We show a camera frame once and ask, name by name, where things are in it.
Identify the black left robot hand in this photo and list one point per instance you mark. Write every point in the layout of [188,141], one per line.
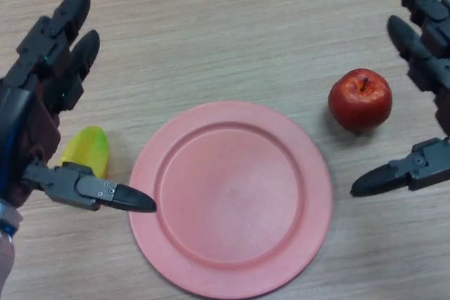
[31,68]

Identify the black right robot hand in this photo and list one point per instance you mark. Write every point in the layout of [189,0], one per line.
[430,36]

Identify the red apple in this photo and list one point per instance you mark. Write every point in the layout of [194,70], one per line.
[358,103]

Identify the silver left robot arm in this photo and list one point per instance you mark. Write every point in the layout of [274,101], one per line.
[5,244]

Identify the pink round plate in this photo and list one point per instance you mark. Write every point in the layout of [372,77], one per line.
[230,194]

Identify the yellow green starfruit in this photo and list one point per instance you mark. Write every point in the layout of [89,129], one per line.
[89,149]

